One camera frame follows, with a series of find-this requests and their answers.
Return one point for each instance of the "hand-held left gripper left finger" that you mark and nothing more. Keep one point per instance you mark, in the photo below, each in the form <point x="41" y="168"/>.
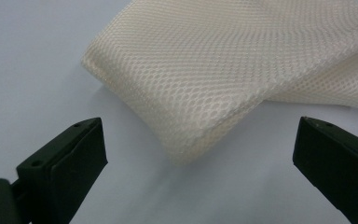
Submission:
<point x="71" y="168"/>

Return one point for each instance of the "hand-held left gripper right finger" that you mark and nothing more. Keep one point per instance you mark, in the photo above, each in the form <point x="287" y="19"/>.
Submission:
<point x="341" y="161"/>

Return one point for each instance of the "white mesh laundry bag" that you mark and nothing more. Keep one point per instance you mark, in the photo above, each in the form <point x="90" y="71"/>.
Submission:
<point x="199" y="71"/>

